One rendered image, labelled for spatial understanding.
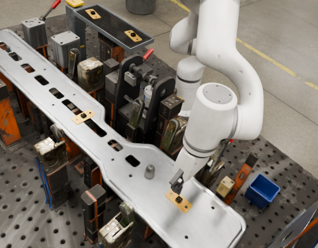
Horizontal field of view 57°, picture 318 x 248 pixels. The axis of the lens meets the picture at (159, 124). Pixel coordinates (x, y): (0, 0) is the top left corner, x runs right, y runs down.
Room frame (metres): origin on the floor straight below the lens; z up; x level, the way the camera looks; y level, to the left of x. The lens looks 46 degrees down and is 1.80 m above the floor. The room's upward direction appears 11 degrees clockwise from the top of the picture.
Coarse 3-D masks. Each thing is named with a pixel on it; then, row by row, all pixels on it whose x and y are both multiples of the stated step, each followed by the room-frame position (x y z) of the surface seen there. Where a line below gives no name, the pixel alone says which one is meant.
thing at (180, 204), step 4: (168, 192) 0.49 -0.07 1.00; (172, 192) 0.49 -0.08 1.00; (168, 196) 0.47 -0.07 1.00; (172, 196) 0.48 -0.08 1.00; (176, 196) 0.48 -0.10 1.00; (180, 196) 0.48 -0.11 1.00; (172, 200) 0.46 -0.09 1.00; (176, 200) 0.46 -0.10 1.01; (180, 200) 0.46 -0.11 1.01; (184, 200) 0.47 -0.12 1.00; (176, 204) 0.45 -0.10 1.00; (180, 204) 0.46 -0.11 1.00; (184, 204) 0.46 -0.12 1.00; (188, 204) 0.46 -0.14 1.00; (180, 208) 0.44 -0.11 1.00; (184, 208) 0.45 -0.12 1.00; (188, 208) 0.45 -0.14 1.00; (184, 212) 0.43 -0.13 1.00
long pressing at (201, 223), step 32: (0, 32) 1.16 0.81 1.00; (0, 64) 0.93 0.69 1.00; (32, 64) 0.97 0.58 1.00; (32, 96) 0.79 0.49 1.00; (64, 96) 0.82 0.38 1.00; (64, 128) 0.66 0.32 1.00; (96, 160) 0.56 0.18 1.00; (160, 160) 0.61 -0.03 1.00; (128, 192) 0.46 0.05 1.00; (160, 192) 0.48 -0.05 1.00; (192, 192) 0.51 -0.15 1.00; (160, 224) 0.38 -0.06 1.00; (192, 224) 0.40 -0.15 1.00; (224, 224) 0.42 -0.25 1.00
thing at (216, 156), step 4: (224, 140) 0.59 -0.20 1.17; (228, 140) 0.58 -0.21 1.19; (220, 144) 0.59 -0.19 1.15; (224, 144) 0.58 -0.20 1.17; (220, 148) 0.59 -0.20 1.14; (224, 148) 0.58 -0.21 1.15; (216, 152) 0.59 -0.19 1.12; (220, 152) 0.58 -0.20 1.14; (212, 156) 0.59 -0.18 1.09; (216, 156) 0.58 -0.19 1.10; (220, 156) 0.58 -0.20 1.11; (208, 160) 0.59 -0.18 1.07; (216, 160) 0.57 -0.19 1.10; (216, 164) 0.58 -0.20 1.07; (212, 168) 0.57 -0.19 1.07
